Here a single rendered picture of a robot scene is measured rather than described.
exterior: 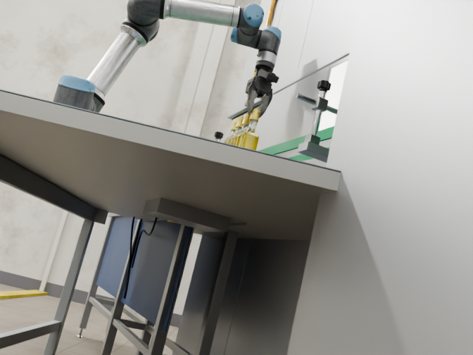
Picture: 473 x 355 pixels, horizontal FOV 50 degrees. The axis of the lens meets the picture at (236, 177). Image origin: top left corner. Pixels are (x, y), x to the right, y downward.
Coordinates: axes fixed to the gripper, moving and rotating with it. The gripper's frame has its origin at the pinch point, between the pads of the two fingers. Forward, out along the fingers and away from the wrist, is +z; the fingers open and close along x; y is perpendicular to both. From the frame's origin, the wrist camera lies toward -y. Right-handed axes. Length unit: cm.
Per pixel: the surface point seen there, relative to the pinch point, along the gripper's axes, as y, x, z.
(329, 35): -15.9, -15.2, -32.4
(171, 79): 342, -30, -130
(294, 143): -44.7, 3.8, 21.3
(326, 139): -61, 3, 23
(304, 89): -11.4, -12.1, -10.7
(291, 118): -6.4, -12.0, -0.4
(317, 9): -1, -15, -50
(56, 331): 70, 39, 100
